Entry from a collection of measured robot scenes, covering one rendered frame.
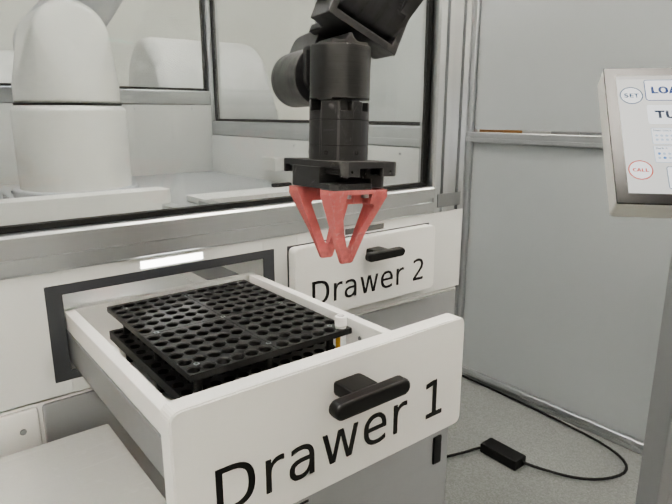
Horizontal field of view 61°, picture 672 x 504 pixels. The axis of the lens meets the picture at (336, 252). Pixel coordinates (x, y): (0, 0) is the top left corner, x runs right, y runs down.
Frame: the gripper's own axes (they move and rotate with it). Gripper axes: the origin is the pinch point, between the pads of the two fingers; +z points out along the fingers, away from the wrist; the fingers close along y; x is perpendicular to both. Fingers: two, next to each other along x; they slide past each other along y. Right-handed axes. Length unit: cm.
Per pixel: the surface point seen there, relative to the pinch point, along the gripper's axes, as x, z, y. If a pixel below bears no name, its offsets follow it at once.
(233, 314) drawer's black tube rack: -6.6, 7.9, -9.5
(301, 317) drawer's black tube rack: -1.2, 7.8, -4.3
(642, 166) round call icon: 71, -8, -5
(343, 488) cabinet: 21, 48, -24
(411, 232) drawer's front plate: 31.7, 3.7, -21.7
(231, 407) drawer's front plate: -17.4, 7.1, 11.7
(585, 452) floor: 140, 91, -44
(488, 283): 152, 45, -98
